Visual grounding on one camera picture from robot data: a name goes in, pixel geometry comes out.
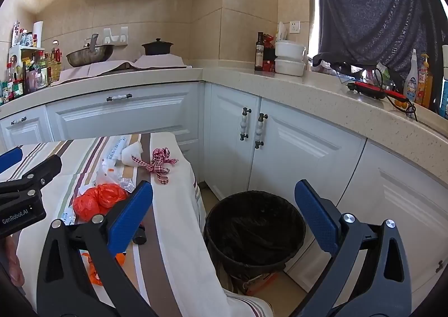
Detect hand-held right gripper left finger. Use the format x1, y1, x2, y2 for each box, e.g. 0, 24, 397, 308
35, 180, 160, 317

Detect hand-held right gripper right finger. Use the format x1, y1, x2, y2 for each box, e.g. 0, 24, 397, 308
294, 180, 414, 317

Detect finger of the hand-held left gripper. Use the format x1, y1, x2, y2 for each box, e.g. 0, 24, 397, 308
0, 155, 63, 199
0, 147, 23, 174

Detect small black cap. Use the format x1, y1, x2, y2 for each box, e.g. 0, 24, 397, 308
132, 224, 147, 245

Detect clear plastic bag orange print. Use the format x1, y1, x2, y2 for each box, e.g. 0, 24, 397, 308
94, 159, 123, 188

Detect red checked ribbon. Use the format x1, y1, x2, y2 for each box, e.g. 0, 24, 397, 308
137, 148, 179, 184

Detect black wicker trash bin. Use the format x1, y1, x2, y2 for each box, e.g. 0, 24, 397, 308
203, 191, 307, 279

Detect orange plastic scrap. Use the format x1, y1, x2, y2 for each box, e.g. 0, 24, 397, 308
81, 251, 127, 286

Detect long white printed packet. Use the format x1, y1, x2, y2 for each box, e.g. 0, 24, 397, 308
101, 135, 135, 164

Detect person's left hand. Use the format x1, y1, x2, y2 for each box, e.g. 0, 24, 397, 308
5, 236, 25, 286

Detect striped tablecloth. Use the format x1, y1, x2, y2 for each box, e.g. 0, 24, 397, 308
0, 132, 274, 317

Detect white kitchen cabinets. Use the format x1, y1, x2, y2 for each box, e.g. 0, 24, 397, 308
0, 80, 448, 304

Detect cluster of condiment bottles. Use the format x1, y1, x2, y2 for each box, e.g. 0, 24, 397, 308
0, 21, 64, 105

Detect yellow cooking oil bottle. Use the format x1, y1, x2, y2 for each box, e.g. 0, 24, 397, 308
51, 47, 63, 83

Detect white spice rack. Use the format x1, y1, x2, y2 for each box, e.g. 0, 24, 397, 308
9, 45, 46, 90

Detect steel wok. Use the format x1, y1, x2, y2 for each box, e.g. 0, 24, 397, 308
66, 34, 115, 68

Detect paper towel roll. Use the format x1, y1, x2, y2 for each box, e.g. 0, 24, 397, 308
32, 21, 44, 48

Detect red and black appliance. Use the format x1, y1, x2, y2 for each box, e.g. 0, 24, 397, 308
346, 80, 408, 102

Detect white lidded container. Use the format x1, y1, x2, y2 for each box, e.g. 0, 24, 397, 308
274, 58, 306, 77
275, 40, 306, 58

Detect pink stove cover cloth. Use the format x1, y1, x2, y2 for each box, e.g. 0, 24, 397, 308
58, 54, 193, 85

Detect white spray bottle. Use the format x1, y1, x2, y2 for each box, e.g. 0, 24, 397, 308
403, 49, 419, 104

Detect black lidded pot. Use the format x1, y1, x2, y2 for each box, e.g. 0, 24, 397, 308
142, 38, 174, 56

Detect orange pump bottle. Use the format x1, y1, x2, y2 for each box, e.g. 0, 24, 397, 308
418, 54, 433, 109

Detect dark glass bottle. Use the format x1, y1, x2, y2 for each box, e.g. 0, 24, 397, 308
254, 32, 265, 71

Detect blue packet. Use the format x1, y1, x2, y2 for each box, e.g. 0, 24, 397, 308
439, 77, 448, 119

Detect dark grey curtain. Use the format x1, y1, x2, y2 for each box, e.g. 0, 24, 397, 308
313, 0, 448, 74

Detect black cable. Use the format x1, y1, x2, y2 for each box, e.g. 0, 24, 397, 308
374, 65, 421, 123

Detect white double wall socket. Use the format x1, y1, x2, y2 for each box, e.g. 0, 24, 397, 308
104, 26, 129, 47

